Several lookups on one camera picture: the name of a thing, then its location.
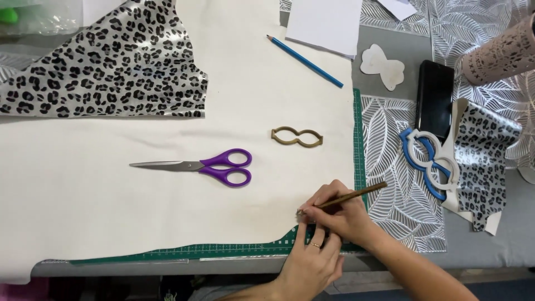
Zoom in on person's right hand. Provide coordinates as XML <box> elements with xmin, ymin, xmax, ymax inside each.
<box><xmin>298</xmin><ymin>180</ymin><xmax>380</xmax><ymax>252</ymax></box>

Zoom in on person's left hand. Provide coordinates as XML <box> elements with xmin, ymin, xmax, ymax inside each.
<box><xmin>274</xmin><ymin>224</ymin><xmax>346</xmax><ymax>298</ymax></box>

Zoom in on brown pencil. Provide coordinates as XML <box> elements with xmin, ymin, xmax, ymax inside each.
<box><xmin>296</xmin><ymin>181</ymin><xmax>388</xmax><ymax>216</ymax></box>

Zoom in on silver leaf placemat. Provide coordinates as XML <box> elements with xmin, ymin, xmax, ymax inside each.
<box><xmin>361</xmin><ymin>95</ymin><xmax>447</xmax><ymax>254</ymax></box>
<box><xmin>429</xmin><ymin>0</ymin><xmax>535</xmax><ymax>170</ymax></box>
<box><xmin>279</xmin><ymin>0</ymin><xmax>432</xmax><ymax>38</ymax></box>

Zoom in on green cutting mat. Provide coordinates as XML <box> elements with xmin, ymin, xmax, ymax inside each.
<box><xmin>69</xmin><ymin>88</ymin><xmax>369</xmax><ymax>265</ymax></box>

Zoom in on blue bow outline template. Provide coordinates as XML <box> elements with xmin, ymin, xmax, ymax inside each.
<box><xmin>399</xmin><ymin>127</ymin><xmax>453</xmax><ymax>201</ymax></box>

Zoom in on white bow outline template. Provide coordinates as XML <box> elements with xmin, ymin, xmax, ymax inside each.
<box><xmin>406</xmin><ymin>130</ymin><xmax>460</xmax><ymax>191</ymax></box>

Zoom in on brown bow outline template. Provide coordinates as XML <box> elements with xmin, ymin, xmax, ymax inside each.
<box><xmin>271</xmin><ymin>126</ymin><xmax>324</xmax><ymax>149</ymax></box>

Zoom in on leopard print fabric scrap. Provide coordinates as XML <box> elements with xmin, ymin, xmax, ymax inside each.
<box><xmin>440</xmin><ymin>97</ymin><xmax>523</xmax><ymax>236</ymax></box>

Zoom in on large white fabric sheet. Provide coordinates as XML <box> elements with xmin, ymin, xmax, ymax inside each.
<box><xmin>0</xmin><ymin>0</ymin><xmax>356</xmax><ymax>285</ymax></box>

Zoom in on black phone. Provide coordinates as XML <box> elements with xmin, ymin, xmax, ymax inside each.
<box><xmin>415</xmin><ymin>60</ymin><xmax>455</xmax><ymax>140</ymax></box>

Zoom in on white bow shaped card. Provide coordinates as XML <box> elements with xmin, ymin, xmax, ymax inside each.
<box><xmin>360</xmin><ymin>43</ymin><xmax>405</xmax><ymax>92</ymax></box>

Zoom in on blue pencil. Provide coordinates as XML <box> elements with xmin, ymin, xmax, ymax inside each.
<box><xmin>266</xmin><ymin>35</ymin><xmax>344</xmax><ymax>89</ymax></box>

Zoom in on white paper sheets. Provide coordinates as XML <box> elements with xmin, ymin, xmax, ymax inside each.
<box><xmin>285</xmin><ymin>0</ymin><xmax>363</xmax><ymax>60</ymax></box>

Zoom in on small white paper piece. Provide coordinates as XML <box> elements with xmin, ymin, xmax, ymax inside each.
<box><xmin>376</xmin><ymin>0</ymin><xmax>419</xmax><ymax>21</ymax></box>

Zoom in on pink perforated roll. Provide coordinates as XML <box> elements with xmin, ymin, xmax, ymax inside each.
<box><xmin>461</xmin><ymin>13</ymin><xmax>535</xmax><ymax>87</ymax></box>

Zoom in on large leopard print fabric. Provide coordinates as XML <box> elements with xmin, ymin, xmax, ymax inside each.
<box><xmin>0</xmin><ymin>0</ymin><xmax>209</xmax><ymax>118</ymax></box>

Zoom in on clear plastic bag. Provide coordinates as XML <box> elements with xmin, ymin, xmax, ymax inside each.
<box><xmin>0</xmin><ymin>0</ymin><xmax>84</xmax><ymax>37</ymax></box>

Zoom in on purple handled scissors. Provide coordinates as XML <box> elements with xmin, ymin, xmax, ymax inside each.
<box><xmin>129</xmin><ymin>148</ymin><xmax>253</xmax><ymax>187</ymax></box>

